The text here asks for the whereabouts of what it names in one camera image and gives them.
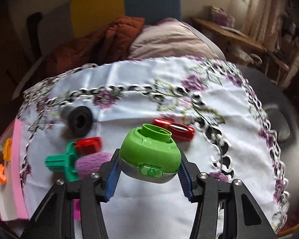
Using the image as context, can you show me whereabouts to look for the purple patterned egg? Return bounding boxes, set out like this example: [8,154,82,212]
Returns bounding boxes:
[75,152,112,179]

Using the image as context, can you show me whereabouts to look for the magenta plastic spool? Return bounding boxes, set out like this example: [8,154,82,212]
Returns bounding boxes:
[73,199,81,221]

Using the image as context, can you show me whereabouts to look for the red puzzle piece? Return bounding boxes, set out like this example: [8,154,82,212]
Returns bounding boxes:
[74,136,103,155]

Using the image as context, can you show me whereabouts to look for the green plastic mould cylinder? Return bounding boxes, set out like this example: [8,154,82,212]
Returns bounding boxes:
[45,142,81,182]

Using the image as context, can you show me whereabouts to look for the shiny red capsule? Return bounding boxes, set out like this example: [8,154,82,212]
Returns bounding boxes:
[153,118,195,142]

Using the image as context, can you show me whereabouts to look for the green white plug nightlight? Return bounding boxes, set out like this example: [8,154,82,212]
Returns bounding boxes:
[119,123,181,184]

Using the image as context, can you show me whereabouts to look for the black lens cap cylinder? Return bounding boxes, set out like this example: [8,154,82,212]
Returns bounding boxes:
[60,105,93,138]

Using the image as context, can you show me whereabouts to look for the yellow plastic toy piece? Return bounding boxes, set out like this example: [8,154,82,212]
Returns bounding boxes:
[3,138,12,162]

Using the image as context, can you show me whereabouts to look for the orange plastic block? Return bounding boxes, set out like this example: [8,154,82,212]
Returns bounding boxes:
[0,164,7,184]

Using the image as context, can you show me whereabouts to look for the white floral embroidered tablecloth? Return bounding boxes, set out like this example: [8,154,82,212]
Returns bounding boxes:
[18,56,289,231]

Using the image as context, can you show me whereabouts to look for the pink rimmed white box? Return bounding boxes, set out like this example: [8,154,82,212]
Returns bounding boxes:
[0,119,29,222]

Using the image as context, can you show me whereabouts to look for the black cushion seat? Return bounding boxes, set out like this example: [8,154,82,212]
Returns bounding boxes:
[235,64,299,214]

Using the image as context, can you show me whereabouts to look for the rust orange quilted blanket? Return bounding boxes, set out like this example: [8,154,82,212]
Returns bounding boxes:
[42,16,145,77]

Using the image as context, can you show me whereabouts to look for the wooden side table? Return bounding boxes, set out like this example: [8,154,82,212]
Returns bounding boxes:
[192,18,267,53]

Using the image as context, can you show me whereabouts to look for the pale pink duvet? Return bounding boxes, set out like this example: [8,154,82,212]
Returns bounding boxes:
[128,18,226,61]

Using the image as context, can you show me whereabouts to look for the purple gift box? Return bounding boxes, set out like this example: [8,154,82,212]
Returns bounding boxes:
[209,6,235,28]

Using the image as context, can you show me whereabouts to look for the grey yellow blue headboard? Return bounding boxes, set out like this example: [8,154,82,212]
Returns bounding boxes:
[38,0,181,56]

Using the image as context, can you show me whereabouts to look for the white curtain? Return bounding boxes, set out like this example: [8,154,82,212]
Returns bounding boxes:
[242,0,286,51]

